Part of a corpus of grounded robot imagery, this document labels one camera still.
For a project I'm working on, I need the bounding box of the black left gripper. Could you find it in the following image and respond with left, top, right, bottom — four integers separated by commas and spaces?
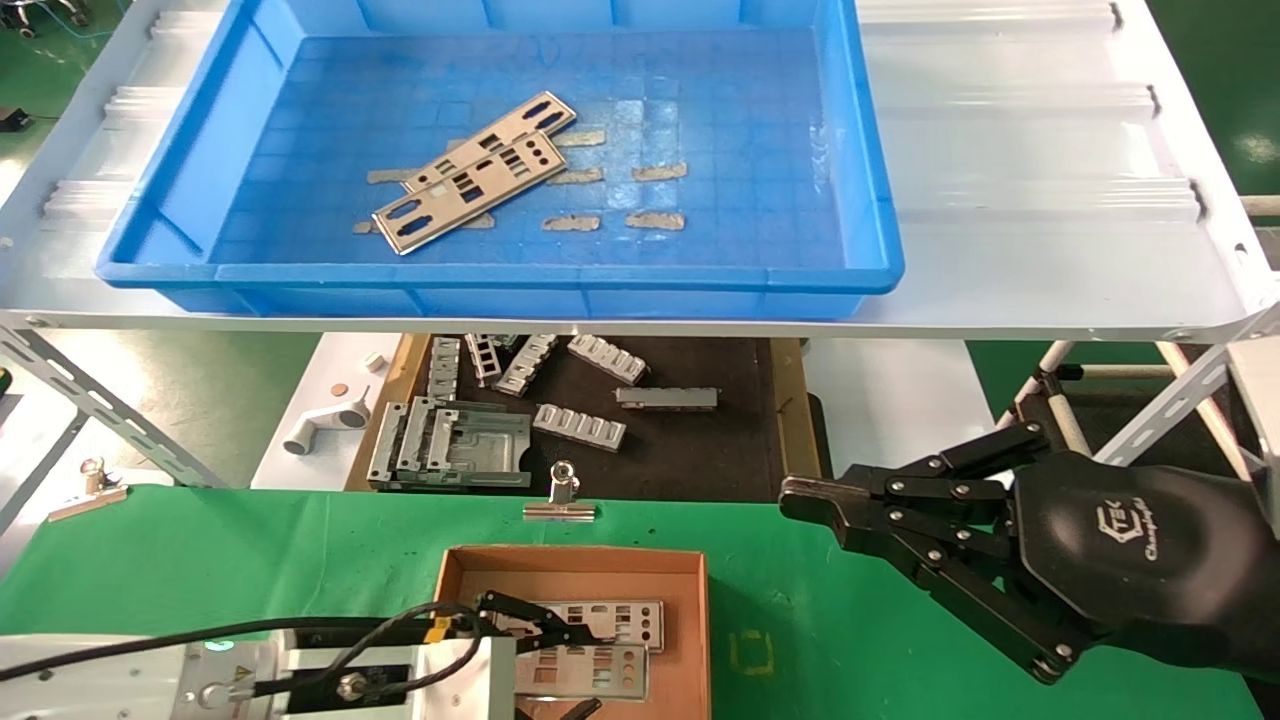
288, 590, 604, 720

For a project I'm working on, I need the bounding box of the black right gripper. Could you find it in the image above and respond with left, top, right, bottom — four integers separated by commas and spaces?
780, 422, 1280, 686

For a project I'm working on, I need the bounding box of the silver metal IO shield plate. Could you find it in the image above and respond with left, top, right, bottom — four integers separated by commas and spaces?
515, 643, 651, 703
372, 130, 568, 256
530, 600, 666, 653
400, 91, 578, 193

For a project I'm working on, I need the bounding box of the brown cardboard box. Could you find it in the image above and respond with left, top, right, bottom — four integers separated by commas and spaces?
432, 545, 713, 720

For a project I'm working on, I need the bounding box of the wooden framed black mat tray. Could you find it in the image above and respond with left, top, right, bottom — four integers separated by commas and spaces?
345, 335, 836, 506

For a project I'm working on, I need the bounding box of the blue plastic tray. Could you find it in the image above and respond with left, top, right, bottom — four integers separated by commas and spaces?
95, 0, 906, 321

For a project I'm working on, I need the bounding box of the silver binder clip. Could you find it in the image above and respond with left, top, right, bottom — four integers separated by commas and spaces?
523, 460, 598, 523
47, 457, 129, 523

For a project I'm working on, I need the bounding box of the black tube connector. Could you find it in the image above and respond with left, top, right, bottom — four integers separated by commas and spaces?
1030, 365, 1086, 401

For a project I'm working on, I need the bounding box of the white perforated shelf brace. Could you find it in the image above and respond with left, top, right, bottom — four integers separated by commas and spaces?
1095, 305, 1280, 471

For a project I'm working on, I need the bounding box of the grey flat metal bar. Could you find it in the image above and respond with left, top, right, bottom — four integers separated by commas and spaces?
615, 386, 721, 412

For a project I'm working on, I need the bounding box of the beige angled metal bar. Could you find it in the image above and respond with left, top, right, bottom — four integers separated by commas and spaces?
1155, 343, 1256, 481

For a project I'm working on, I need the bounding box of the white pipe fitting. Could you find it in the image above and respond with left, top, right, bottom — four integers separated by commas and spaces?
283, 388, 373, 456

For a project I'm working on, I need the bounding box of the green table cloth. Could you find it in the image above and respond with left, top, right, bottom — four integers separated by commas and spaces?
0, 485, 1280, 720

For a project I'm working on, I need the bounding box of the grey perforated shelf brace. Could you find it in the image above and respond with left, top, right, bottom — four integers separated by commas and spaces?
0, 322, 229, 491

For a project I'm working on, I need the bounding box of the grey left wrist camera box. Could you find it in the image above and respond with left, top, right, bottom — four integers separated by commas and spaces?
280, 625, 516, 720

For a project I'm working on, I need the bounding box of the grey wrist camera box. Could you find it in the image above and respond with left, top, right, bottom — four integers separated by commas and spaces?
280, 625, 516, 720
1228, 340, 1280, 526

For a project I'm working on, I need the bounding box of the white frame tube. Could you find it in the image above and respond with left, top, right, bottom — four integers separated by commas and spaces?
1015, 340, 1076, 401
1045, 395, 1096, 456

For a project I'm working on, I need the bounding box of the large grey metal frame assembly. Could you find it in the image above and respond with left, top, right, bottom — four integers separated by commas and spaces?
367, 397, 534, 491

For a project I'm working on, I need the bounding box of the grey slotted metal bracket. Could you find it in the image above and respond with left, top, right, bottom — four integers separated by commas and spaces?
497, 334, 561, 398
428, 337, 463, 401
465, 334, 504, 389
532, 403, 628, 452
567, 334, 651, 386

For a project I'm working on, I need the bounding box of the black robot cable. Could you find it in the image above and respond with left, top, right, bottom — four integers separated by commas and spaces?
0, 600, 481, 696

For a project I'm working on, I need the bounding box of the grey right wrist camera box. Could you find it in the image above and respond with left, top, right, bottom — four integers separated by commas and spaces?
1228, 340, 1280, 526

